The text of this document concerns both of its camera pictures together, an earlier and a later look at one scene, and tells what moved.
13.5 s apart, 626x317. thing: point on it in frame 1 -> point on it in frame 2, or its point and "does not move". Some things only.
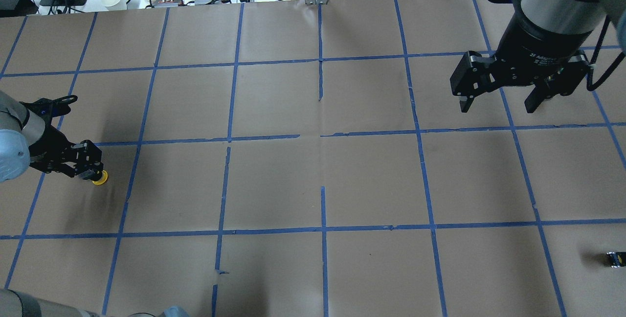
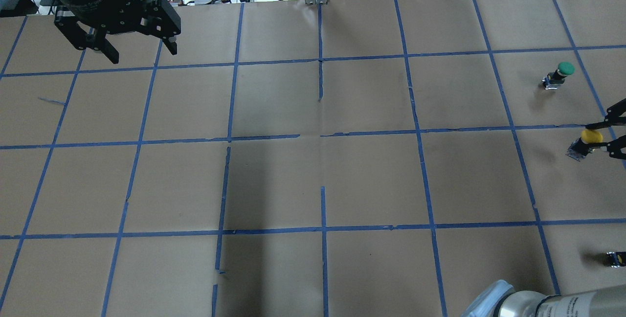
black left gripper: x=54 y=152 -> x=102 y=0
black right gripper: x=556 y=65 -> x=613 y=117
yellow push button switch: x=102 y=180 -> x=578 y=149
